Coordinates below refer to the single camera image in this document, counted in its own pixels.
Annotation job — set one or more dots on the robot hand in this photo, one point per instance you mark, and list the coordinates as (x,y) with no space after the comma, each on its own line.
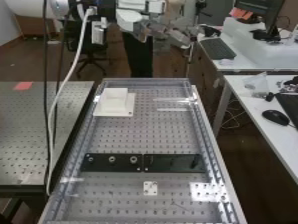
(153,31)

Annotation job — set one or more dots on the chopstick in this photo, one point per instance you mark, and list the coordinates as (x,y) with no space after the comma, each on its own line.
(180,206)

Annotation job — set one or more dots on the person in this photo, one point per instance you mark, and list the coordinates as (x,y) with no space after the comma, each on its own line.
(140,56)

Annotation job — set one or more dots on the black keyboard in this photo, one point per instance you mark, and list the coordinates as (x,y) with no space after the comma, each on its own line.
(217,48)
(290,106)

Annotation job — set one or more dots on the clear box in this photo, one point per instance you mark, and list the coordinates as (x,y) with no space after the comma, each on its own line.
(177,99)
(133,206)

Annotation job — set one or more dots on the white desk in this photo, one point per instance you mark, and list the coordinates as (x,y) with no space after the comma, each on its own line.
(241,63)
(266,133)

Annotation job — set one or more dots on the small white box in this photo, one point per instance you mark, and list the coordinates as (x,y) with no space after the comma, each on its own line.
(115,101)

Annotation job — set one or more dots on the black computer monitor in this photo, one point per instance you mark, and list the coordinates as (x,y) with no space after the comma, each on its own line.
(261,8)

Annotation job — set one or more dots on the clear plastic bag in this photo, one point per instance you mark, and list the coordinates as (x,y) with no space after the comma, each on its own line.
(257,85)

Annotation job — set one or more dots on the red sticker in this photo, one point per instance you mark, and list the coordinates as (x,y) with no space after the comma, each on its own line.
(23,86)

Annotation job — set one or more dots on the black computer mouse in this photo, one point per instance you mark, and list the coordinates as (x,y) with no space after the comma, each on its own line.
(274,117)

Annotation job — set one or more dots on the black plate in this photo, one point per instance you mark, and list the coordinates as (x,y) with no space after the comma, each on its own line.
(133,163)

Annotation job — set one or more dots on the metal side table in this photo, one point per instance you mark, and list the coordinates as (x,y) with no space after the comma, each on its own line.
(27,133)

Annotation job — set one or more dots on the small white square board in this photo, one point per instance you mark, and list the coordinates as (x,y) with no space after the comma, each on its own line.
(151,188)

